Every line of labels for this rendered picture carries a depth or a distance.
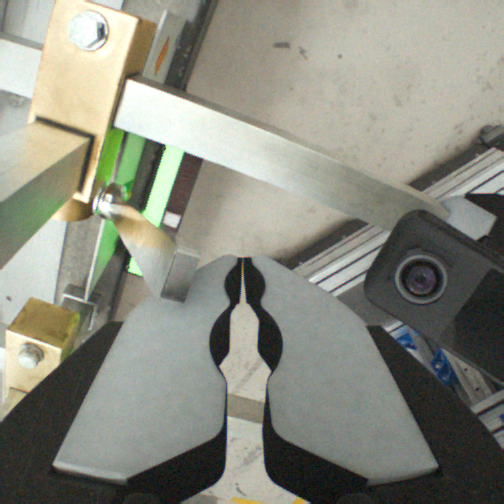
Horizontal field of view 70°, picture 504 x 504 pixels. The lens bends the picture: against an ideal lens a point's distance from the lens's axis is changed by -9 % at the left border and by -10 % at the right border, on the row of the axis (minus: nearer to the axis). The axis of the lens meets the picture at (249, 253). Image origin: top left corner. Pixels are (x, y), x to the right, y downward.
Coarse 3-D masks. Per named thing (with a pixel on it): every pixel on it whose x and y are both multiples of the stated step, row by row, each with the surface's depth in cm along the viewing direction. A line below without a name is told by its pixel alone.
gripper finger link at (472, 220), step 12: (444, 204) 27; (456, 204) 26; (468, 204) 24; (456, 216) 25; (468, 216) 24; (480, 216) 23; (492, 216) 22; (468, 228) 24; (480, 228) 23; (480, 240) 23
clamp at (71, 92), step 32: (64, 0) 18; (64, 32) 19; (128, 32) 19; (64, 64) 20; (96, 64) 20; (128, 64) 21; (32, 96) 21; (64, 96) 21; (96, 96) 21; (96, 128) 22; (96, 160) 23; (96, 192) 25
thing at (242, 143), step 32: (0, 32) 21; (0, 64) 20; (32, 64) 21; (128, 96) 22; (160, 96) 22; (192, 96) 24; (128, 128) 23; (160, 128) 23; (192, 128) 23; (224, 128) 23; (256, 128) 23; (224, 160) 24; (256, 160) 24; (288, 160) 24; (320, 160) 24; (352, 160) 27; (320, 192) 25; (352, 192) 25; (384, 192) 25; (416, 192) 27; (384, 224) 26
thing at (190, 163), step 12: (192, 156) 40; (180, 168) 40; (192, 168) 40; (180, 180) 41; (192, 180) 41; (180, 192) 41; (168, 204) 42; (180, 204) 42; (168, 216) 43; (180, 216) 43
